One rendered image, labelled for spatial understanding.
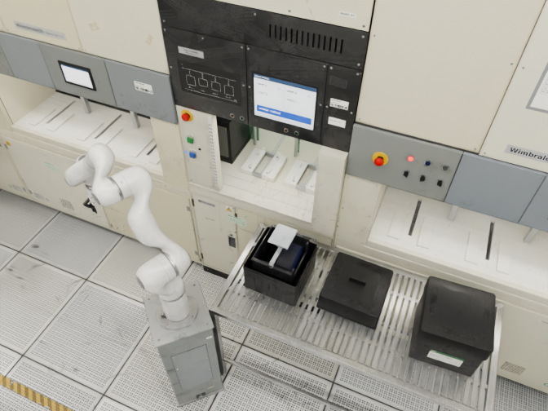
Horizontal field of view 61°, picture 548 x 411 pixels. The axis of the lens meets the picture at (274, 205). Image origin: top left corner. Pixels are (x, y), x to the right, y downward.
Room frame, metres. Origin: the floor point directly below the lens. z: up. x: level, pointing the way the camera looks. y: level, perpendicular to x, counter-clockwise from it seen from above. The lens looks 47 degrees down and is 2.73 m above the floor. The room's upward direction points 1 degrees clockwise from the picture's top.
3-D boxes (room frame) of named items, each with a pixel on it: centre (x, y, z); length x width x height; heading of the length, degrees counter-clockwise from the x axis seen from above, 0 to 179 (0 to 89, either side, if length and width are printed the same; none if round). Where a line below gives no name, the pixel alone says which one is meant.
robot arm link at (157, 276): (1.10, 0.47, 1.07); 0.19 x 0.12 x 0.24; 132
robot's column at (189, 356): (1.12, 0.45, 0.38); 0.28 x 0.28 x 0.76; 22
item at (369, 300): (1.24, -0.40, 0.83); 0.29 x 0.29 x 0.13; 66
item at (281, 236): (1.34, -0.04, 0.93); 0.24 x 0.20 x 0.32; 156
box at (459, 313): (1.00, -0.78, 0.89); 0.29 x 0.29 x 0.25; 71
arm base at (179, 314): (1.12, 0.45, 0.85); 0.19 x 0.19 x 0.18
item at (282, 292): (1.34, -0.04, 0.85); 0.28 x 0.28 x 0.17; 66
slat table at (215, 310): (1.17, -0.41, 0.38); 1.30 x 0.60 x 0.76; 67
